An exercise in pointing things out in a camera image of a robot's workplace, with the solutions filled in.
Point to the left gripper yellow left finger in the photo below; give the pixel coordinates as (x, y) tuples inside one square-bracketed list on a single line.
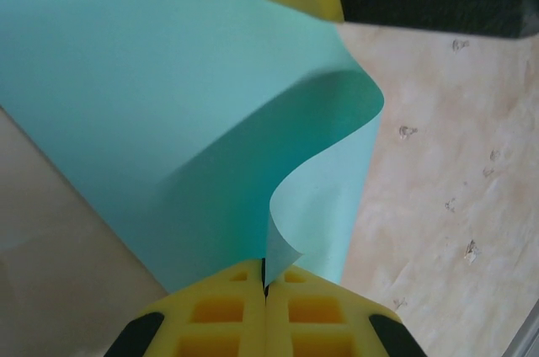
[(252, 302)]

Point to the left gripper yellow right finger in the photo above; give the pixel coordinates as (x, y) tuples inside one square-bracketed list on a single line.
[(278, 302)]

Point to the teal paper sheet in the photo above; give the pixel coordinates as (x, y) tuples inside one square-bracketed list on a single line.
[(126, 79)]

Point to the long aluminium mounting rail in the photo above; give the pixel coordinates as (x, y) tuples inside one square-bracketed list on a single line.
[(530, 344)]

